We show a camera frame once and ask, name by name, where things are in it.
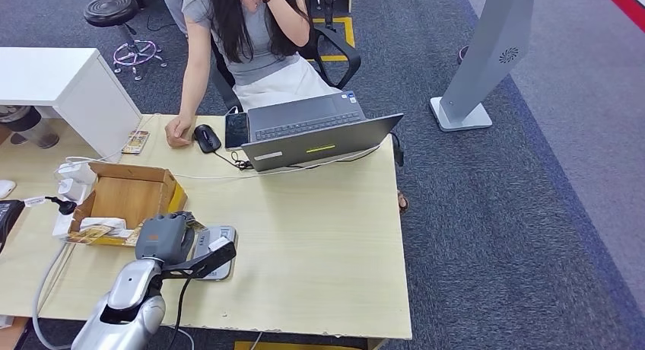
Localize grey laptop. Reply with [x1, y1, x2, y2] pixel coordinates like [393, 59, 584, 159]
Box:
[240, 91, 405, 173]

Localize grey power strip cable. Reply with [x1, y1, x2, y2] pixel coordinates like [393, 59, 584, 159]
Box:
[31, 241, 195, 350]

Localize black laptop power cable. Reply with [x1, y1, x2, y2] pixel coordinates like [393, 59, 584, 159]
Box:
[350, 132, 405, 168]

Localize black mouse cable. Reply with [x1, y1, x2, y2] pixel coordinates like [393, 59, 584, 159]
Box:
[214, 151, 255, 172]

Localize white charging cable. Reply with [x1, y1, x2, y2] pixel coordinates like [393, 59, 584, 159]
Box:
[64, 145, 381, 181]

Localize black round stool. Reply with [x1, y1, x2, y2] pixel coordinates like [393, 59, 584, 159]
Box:
[83, 0, 168, 81]

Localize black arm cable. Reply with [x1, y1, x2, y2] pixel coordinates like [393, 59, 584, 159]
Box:
[166, 274, 195, 350]

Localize black camera bracket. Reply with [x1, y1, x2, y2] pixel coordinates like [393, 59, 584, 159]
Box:
[160, 239, 238, 281]

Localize black office chair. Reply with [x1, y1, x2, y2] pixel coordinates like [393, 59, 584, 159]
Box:
[208, 24, 362, 114]

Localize standing person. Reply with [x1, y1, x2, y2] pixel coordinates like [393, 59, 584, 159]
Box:
[158, 0, 190, 37]

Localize black stand legs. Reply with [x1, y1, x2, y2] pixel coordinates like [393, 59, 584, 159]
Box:
[306, 0, 338, 31]

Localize yellow floor tape square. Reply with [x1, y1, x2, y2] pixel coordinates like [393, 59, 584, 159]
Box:
[310, 16, 356, 63]

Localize white cabinet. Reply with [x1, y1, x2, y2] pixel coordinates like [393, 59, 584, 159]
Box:
[0, 47, 143, 163]

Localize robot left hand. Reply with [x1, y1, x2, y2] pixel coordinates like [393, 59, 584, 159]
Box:
[134, 211, 198, 266]

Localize white charger adapter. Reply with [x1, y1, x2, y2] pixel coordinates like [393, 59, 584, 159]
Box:
[58, 178, 91, 203]
[56, 162, 97, 186]

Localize black power plug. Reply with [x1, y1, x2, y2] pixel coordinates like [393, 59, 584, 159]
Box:
[44, 196, 78, 217]

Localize white power strip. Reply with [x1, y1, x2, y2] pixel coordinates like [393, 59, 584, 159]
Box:
[52, 161, 98, 238]

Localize cardboard box yellow trim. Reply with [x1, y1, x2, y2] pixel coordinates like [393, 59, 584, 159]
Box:
[68, 162, 189, 248]

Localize person's right hand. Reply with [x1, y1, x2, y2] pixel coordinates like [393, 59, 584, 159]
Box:
[164, 114, 195, 148]

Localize black smartphone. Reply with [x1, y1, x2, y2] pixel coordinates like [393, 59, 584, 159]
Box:
[224, 111, 250, 152]

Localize black desk device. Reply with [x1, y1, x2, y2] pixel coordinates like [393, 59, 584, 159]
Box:
[0, 199, 26, 253]

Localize black computer mouse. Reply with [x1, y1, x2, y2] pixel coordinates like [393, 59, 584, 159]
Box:
[192, 123, 223, 154]

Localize grey kiosk stand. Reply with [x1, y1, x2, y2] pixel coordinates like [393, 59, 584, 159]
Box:
[429, 0, 537, 133]

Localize gold spare card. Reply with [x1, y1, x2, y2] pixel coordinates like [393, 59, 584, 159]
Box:
[64, 225, 113, 246]

